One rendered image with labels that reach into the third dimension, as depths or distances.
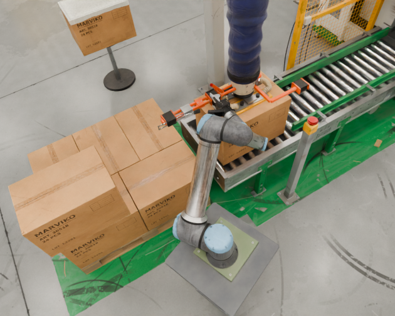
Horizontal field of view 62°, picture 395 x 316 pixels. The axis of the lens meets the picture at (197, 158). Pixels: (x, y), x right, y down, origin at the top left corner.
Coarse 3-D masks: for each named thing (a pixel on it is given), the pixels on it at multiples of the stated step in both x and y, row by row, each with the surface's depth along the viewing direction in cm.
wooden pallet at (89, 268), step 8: (208, 200) 289; (176, 216) 279; (168, 224) 288; (152, 232) 277; (160, 232) 284; (136, 240) 281; (144, 240) 280; (120, 248) 267; (128, 248) 278; (104, 256) 263; (112, 256) 274; (96, 264) 265; (104, 264) 272; (88, 272) 268
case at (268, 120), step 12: (204, 96) 245; (288, 96) 239; (204, 108) 238; (252, 108) 234; (264, 108) 234; (276, 108) 237; (288, 108) 246; (252, 120) 231; (264, 120) 240; (276, 120) 249; (264, 132) 252; (276, 132) 263; (228, 144) 237; (228, 156) 249; (240, 156) 259
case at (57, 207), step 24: (48, 168) 217; (72, 168) 216; (96, 168) 215; (24, 192) 208; (48, 192) 206; (72, 192) 205; (96, 192) 204; (24, 216) 198; (48, 216) 197; (72, 216) 204; (96, 216) 217; (120, 216) 233; (48, 240) 208; (72, 240) 222
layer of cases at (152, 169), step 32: (96, 128) 289; (128, 128) 286; (160, 128) 284; (32, 160) 273; (128, 160) 266; (160, 160) 264; (192, 160) 262; (128, 192) 249; (160, 192) 247; (128, 224) 247; (160, 224) 274; (96, 256) 256
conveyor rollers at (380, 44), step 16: (368, 48) 323; (384, 48) 325; (336, 64) 318; (352, 64) 313; (368, 64) 311; (384, 64) 313; (336, 80) 303; (352, 80) 300; (304, 96) 296; (320, 96) 292; (336, 96) 290; (288, 112) 283; (304, 112) 282; (336, 112) 282; (192, 128) 281; (288, 128) 276; (272, 144) 265; (240, 160) 259
